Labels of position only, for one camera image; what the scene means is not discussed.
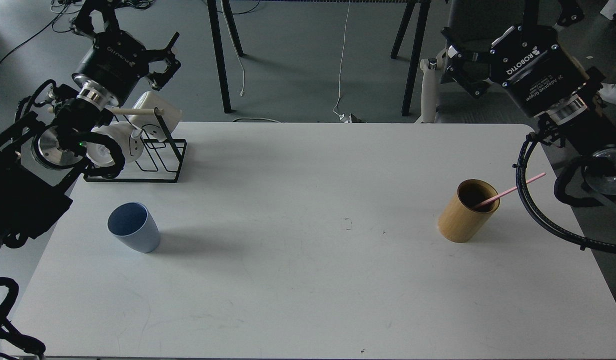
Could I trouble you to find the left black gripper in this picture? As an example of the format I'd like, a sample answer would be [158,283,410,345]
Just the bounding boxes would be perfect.
[70,0,182,107]

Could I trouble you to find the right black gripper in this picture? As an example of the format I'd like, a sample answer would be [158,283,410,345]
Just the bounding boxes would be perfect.
[442,0,591,119]

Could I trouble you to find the pink chopstick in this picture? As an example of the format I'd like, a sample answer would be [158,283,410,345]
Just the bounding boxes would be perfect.
[471,172,546,210]

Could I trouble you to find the blue plastic cup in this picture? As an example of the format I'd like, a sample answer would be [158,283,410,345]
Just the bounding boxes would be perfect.
[107,202,161,254]

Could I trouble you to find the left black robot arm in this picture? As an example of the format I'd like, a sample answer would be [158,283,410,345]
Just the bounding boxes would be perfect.
[0,0,180,249]

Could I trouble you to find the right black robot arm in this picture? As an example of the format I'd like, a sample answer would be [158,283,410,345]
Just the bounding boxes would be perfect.
[442,0,616,255]

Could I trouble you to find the bamboo wooden cup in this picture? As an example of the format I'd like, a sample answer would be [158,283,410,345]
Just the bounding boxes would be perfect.
[437,178,500,243]

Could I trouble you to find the white mug rear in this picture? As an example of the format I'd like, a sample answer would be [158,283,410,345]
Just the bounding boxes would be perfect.
[129,91,183,142]

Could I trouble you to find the white mug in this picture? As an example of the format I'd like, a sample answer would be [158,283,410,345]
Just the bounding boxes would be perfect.
[129,91,183,142]
[85,123,143,168]

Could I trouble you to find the white mug front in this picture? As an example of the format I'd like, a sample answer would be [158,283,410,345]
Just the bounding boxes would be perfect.
[85,123,143,168]

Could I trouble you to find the black table legs left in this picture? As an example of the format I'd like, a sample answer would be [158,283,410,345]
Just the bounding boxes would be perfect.
[205,0,244,114]

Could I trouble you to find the black table legs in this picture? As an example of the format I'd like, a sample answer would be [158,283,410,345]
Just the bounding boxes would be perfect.
[390,0,432,117]
[205,0,244,114]

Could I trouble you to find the black table legs right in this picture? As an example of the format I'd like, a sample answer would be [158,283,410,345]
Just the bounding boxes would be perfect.
[390,0,432,117]

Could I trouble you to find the black floor cables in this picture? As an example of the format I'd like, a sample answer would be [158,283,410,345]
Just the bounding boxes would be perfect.
[0,0,153,78]

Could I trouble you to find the black wire mug rack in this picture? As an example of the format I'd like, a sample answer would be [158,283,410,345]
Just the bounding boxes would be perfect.
[83,108,187,183]

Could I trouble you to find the white hanging cable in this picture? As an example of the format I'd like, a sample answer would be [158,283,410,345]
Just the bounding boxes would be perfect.
[332,0,353,122]

